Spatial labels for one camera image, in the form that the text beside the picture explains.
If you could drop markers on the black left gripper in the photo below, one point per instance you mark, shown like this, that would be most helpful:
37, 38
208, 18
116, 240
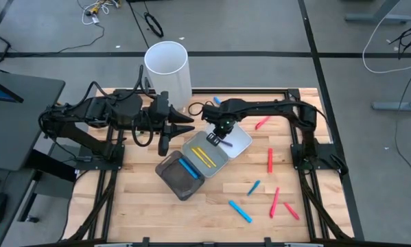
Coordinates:
158, 109

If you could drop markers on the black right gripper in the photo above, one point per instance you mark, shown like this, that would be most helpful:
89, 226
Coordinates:
222, 127

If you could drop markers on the purple highlighter marker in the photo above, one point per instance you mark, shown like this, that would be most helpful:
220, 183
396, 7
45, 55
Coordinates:
228, 143

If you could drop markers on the yellow highlighter marker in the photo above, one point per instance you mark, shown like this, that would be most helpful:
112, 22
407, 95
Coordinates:
208, 158
200, 158

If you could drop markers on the blue highlighter marker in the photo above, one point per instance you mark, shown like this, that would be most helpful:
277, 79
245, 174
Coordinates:
240, 211
217, 100
188, 168

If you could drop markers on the pink highlighter marker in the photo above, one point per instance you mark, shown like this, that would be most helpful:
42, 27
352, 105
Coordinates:
274, 202
291, 211
270, 160
262, 123

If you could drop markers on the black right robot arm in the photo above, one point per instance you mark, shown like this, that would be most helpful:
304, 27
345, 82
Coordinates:
267, 104

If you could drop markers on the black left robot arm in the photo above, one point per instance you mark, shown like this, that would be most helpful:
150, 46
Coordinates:
119, 108

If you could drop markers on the white plastic bin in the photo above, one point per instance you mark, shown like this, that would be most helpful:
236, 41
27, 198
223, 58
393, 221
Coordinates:
241, 140

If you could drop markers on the grey plastic bin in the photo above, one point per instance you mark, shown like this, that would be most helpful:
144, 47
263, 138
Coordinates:
217, 159

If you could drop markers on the tall white cylinder shade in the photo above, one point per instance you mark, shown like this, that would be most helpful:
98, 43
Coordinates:
169, 68

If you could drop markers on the teal highlighter marker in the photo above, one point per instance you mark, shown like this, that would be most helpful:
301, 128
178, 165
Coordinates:
254, 187

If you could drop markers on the smoky transparent plastic bin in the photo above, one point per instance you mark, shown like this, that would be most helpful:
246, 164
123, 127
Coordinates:
177, 185

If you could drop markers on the black desk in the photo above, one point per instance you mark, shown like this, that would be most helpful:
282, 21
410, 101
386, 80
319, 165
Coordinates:
26, 137

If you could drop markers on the grey desk foot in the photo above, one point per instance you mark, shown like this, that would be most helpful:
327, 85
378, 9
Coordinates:
376, 19
397, 106

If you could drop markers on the dark grey side desk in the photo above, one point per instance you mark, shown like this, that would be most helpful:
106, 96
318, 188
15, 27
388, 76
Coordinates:
16, 206

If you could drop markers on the black aluminium table frame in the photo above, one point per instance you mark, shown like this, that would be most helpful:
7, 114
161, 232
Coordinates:
243, 91

